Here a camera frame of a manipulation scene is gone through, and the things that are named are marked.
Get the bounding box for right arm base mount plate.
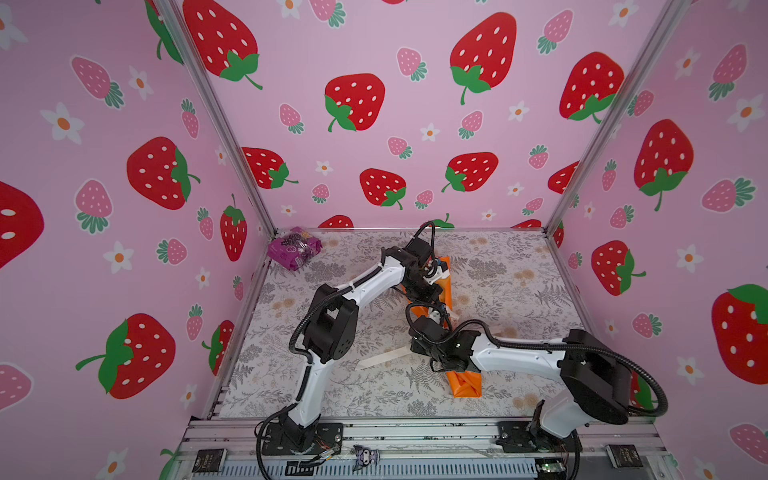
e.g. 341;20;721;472
495;421;582;454

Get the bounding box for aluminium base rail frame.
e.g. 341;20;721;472
162;417;683;479

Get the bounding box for small purple figure charm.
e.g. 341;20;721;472
353;445;380;472

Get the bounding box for white ribbon strip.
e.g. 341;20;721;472
356;347;411;371

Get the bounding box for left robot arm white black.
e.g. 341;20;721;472
256;221;449;452

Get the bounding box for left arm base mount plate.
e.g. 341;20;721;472
260;422;344;456

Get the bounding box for right black label plate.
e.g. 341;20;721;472
606;444;644;469

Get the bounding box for left black label plate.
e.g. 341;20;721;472
191;448;228;474

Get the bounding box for black label plate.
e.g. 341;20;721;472
191;448;228;474
606;444;644;469

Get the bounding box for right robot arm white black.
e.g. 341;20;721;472
405;302;669;441

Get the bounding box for purple plastic snack bag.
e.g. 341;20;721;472
267;227;323;271

